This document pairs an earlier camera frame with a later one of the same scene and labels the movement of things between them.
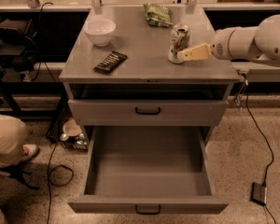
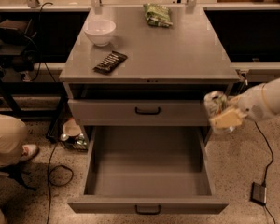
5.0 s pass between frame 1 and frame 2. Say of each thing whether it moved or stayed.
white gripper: moved
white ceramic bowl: stayed
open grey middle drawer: stayed
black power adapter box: stayed
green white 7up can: moved
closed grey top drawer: stayed
